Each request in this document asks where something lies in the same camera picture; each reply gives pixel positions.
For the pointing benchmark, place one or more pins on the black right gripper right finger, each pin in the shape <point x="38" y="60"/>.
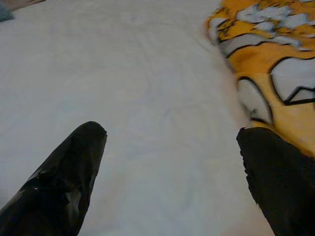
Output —
<point x="283" y="184"/>

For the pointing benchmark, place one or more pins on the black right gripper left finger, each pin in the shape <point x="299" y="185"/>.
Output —
<point x="61" y="184"/>

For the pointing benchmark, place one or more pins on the grey lettered pillow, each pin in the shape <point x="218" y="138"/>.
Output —
<point x="6" y="13"/>

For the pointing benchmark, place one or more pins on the white quilted bed sheet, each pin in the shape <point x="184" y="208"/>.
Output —
<point x="123" y="73"/>

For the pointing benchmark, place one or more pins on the yellow cartoon print blanket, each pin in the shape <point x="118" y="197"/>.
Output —
<point x="270" y="49"/>

